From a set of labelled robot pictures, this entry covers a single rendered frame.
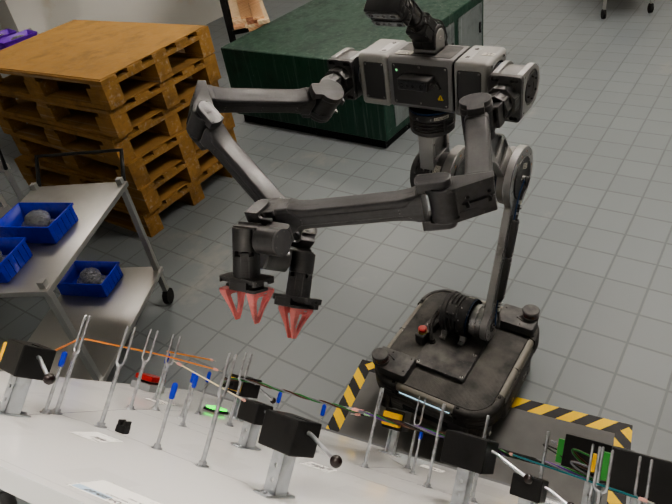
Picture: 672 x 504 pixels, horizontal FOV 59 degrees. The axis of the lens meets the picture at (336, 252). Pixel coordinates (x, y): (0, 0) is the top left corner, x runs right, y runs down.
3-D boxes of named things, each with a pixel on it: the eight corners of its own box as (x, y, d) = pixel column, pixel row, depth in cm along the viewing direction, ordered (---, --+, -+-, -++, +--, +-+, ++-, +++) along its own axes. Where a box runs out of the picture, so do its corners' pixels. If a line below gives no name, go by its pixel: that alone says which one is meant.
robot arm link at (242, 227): (244, 219, 127) (226, 222, 122) (269, 222, 123) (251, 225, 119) (245, 251, 128) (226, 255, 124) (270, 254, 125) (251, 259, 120)
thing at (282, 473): (312, 522, 61) (333, 433, 63) (243, 486, 69) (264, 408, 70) (340, 521, 64) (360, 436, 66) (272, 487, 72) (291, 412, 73)
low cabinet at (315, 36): (390, 151, 438) (381, 65, 398) (238, 121, 520) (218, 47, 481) (485, 67, 537) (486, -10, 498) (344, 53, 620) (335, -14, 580)
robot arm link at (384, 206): (458, 215, 121) (451, 167, 115) (456, 231, 116) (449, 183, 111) (266, 232, 135) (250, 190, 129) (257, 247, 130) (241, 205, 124)
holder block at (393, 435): (409, 455, 141) (418, 413, 143) (395, 457, 130) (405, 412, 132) (391, 449, 143) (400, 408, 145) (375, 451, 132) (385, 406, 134)
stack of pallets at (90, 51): (251, 166, 451) (214, 23, 386) (157, 239, 389) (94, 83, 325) (127, 140, 523) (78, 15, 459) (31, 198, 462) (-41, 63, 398)
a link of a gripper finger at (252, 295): (254, 329, 122) (253, 284, 120) (228, 323, 125) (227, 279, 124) (275, 321, 127) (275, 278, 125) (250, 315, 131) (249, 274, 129)
